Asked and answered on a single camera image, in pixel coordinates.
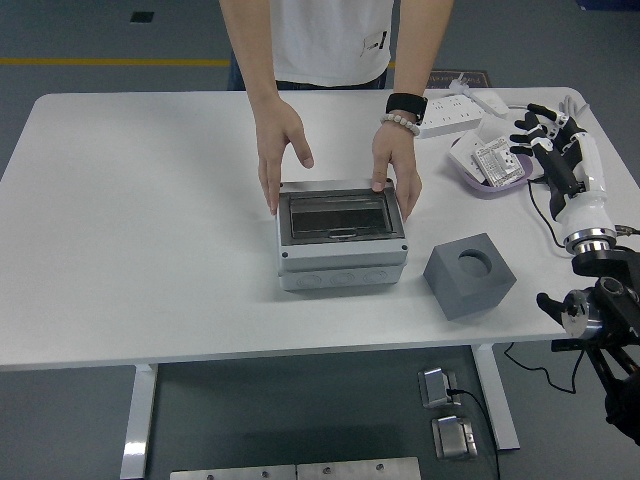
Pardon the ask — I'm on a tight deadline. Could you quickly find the person's left hand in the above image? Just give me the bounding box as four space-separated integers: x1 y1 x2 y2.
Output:
370 122 424 224

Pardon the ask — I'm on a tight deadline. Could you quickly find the thin black adapter cord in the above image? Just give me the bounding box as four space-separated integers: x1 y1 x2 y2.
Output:
525 174 574 251

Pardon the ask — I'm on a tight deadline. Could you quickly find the plain white socket panel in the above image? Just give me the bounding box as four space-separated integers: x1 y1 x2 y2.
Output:
448 130 489 182

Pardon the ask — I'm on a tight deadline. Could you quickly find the brown floor sign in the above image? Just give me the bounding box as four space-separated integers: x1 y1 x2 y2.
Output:
427 68 491 91

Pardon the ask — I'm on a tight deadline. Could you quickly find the person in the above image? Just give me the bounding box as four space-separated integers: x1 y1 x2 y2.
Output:
272 0 397 92

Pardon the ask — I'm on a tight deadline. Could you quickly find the grey plastic junction box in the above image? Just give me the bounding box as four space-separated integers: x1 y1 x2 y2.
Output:
276 179 410 294

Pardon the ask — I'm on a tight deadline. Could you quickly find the small white adapter block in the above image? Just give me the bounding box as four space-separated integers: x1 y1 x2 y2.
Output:
472 89 510 117

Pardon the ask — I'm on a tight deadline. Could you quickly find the metal floor socket box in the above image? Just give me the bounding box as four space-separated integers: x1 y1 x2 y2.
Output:
431 414 479 460
417 367 462 409

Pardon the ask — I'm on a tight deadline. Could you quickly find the person's right hand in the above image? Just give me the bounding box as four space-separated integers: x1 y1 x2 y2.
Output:
254 98 315 217

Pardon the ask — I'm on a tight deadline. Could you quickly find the metal floor plate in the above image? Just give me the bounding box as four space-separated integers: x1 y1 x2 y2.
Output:
296 456 422 480
169 464 297 480

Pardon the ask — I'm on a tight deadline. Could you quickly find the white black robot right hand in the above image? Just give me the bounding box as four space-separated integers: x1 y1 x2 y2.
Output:
508 103 617 242

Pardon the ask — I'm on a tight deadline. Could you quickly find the black floor cable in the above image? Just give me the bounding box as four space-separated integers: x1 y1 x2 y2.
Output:
447 388 502 480

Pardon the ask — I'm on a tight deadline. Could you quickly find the purple plastic tray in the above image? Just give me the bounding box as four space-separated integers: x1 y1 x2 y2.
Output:
449 137 540 194

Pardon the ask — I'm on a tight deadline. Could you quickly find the grey block holder with hole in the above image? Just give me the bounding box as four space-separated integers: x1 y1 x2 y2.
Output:
423 232 517 322

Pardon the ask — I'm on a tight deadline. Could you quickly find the transparent hinged box lid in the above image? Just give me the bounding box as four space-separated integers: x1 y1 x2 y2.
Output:
279 188 404 246

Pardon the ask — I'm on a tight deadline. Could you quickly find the white power cord with plug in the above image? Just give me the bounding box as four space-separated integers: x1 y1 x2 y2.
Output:
448 73 592 126

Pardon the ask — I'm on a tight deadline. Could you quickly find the white power strip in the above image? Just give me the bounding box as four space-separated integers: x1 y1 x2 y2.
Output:
417 94 485 140

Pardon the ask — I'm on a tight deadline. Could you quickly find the thin black hanging cable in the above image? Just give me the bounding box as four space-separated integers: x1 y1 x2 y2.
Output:
502 339 589 396

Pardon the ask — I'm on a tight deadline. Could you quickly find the black wristwatch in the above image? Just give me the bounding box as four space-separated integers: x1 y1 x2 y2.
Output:
385 92 429 125

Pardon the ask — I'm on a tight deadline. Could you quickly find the white bead bracelet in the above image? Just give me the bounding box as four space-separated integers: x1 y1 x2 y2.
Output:
379 112 422 135

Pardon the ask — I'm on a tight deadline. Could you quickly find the white table leg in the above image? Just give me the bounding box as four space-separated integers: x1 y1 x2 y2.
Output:
472 343 521 450
119 363 159 480

